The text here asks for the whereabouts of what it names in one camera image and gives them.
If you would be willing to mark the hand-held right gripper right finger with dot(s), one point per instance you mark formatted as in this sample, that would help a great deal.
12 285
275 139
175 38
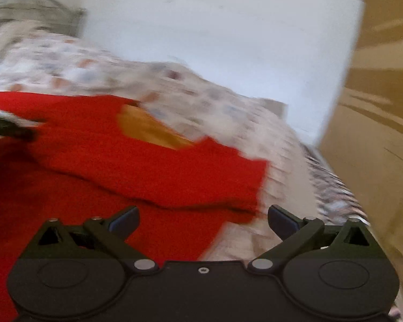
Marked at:
282 221

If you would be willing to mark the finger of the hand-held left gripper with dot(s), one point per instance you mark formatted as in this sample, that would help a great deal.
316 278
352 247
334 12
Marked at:
6 129

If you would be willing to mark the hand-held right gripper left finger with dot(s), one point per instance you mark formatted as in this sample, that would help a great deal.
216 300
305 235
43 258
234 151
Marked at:
126 219

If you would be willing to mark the red shirt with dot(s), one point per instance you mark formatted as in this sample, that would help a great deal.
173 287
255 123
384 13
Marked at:
87 161

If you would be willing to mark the striped blanket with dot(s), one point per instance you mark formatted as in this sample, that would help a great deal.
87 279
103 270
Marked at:
332 191

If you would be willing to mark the metal bed headboard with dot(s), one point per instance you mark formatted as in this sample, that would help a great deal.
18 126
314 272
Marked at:
67 23

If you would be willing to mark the floral bed sheet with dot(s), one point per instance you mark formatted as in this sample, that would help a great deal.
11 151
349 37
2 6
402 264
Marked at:
205 100

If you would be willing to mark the wooden wardrobe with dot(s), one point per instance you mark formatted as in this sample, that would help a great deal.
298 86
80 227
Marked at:
372 107

